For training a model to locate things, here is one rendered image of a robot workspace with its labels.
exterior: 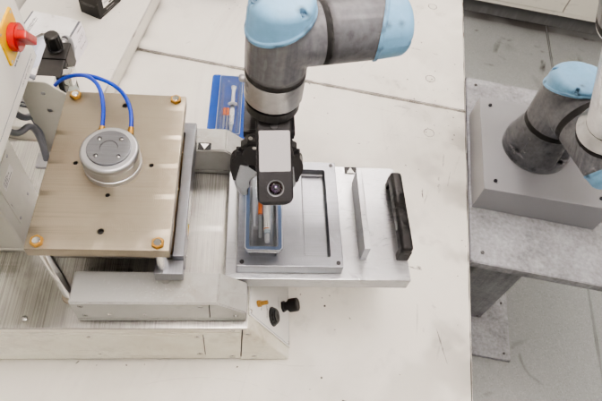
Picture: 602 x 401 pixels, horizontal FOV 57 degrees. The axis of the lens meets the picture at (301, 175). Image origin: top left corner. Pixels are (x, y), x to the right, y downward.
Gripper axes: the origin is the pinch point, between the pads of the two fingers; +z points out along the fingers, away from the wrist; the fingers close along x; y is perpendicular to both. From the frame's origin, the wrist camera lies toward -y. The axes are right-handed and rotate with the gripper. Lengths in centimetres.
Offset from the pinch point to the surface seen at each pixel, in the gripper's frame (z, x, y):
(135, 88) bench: 29, 29, 49
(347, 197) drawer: 7.3, -14.8, 4.5
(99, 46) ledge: 25, 39, 58
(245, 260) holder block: 4.9, 2.6, -8.9
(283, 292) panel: 26.2, -5.2, -5.1
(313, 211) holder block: 6.3, -8.7, 0.9
